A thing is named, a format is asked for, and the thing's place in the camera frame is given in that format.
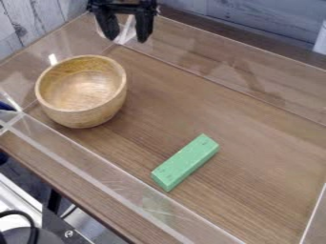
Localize black table leg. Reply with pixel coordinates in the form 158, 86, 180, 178
46, 190, 62, 214

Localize brown wooden bowl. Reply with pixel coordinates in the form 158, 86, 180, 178
34, 54, 126, 129

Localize clear acrylic tray walls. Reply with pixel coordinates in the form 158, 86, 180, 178
0, 12, 326, 244

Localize green rectangular block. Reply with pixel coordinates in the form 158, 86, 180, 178
149, 134, 220, 192

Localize grey metal bracket with screw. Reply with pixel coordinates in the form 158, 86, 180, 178
41, 215, 93, 244

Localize white object at right edge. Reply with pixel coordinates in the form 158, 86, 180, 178
312, 20, 326, 55

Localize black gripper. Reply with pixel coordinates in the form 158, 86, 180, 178
86, 0, 158, 43

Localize black cable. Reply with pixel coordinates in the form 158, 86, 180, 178
0, 209, 41, 244

